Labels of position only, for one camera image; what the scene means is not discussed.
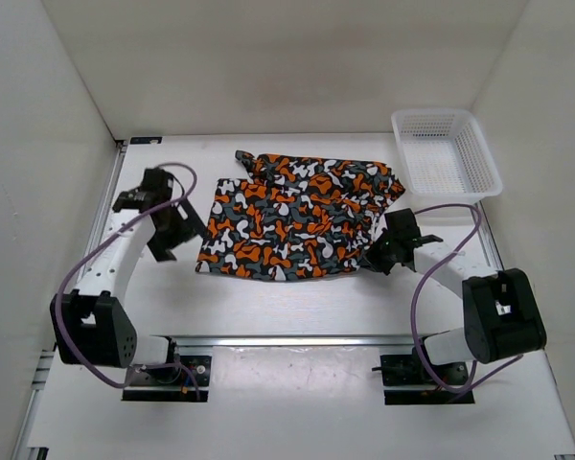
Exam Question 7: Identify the orange camouflage shorts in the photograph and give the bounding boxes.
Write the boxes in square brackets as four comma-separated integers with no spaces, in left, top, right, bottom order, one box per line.
[195,150,405,282]

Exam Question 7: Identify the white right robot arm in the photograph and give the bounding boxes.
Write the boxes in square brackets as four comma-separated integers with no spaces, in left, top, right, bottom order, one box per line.
[364,208,547,383]

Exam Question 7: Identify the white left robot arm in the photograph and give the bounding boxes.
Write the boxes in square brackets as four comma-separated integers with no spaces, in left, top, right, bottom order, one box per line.
[50,191,205,383]

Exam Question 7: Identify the white plastic basket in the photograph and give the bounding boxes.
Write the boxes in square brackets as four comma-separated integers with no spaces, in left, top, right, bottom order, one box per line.
[391,108,503,204]

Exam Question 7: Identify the aluminium front rail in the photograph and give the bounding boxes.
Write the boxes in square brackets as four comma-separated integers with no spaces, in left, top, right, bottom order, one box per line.
[174,334,414,348]

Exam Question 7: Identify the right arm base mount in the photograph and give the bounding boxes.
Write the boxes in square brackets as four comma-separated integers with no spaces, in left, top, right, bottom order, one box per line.
[371,355,475,406]

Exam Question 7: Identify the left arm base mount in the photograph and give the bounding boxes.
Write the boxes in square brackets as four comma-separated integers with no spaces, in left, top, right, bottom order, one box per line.
[122,354,213,403]

